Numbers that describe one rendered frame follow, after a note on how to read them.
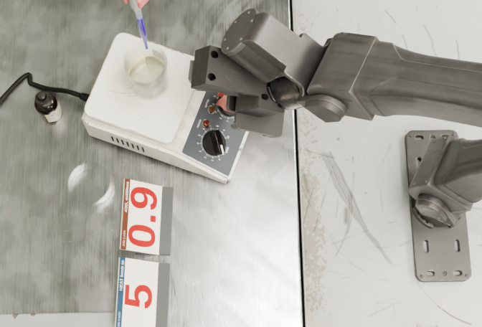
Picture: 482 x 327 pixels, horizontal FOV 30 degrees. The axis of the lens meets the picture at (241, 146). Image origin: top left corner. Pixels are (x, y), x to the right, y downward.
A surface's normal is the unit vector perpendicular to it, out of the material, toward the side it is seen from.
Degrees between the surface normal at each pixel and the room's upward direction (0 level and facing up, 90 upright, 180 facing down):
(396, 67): 35
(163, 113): 0
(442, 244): 0
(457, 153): 71
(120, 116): 0
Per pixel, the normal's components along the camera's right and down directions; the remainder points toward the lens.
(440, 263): 0.02, -0.29
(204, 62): -0.84, -0.18
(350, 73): -0.50, -0.47
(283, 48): 0.49, -0.01
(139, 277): 0.66, -0.20
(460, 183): -0.42, 0.79
